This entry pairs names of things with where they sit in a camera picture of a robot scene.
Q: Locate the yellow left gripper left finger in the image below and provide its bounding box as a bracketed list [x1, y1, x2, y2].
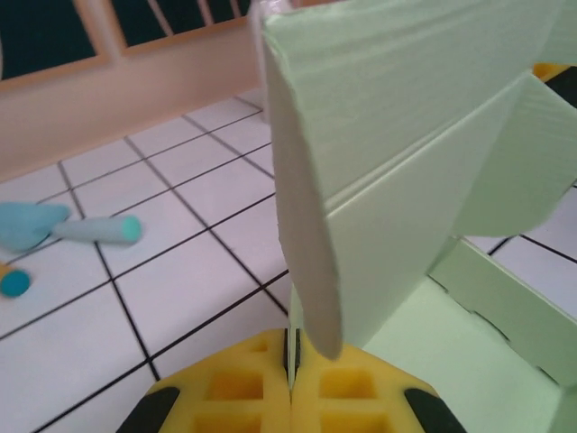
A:
[117, 327, 293, 433]

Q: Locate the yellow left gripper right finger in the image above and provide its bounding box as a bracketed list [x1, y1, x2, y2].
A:
[290, 331, 466, 433]

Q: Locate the teal garden fork wooden handle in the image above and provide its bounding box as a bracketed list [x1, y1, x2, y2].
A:
[0, 263, 32, 299]

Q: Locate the light blue garden trowel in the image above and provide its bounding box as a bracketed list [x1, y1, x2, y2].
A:
[0, 202, 143, 254]

